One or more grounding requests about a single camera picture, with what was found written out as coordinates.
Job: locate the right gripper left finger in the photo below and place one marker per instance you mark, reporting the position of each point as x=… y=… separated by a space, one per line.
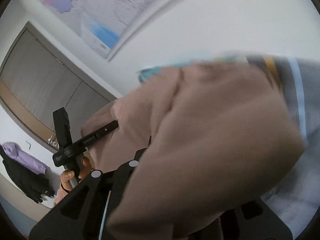
x=83 y=213

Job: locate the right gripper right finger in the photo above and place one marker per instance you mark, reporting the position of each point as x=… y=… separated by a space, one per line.
x=252 y=220

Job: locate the pink jacket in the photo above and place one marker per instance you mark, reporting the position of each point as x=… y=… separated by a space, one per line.
x=200 y=142

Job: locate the person left hand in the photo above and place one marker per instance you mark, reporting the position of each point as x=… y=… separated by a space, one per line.
x=67 y=177

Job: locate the purple hanging garment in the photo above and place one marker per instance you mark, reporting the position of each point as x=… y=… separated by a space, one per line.
x=13 y=151

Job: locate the black hanging garment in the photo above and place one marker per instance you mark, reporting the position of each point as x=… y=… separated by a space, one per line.
x=31 y=184

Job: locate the teal grey bed sheet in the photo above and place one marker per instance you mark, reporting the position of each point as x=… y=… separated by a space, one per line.
x=295 y=129

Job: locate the grey wooden door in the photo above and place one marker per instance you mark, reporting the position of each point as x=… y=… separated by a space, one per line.
x=37 y=79

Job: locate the colourful wall map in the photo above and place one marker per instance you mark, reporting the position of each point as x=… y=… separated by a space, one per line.
x=104 y=25

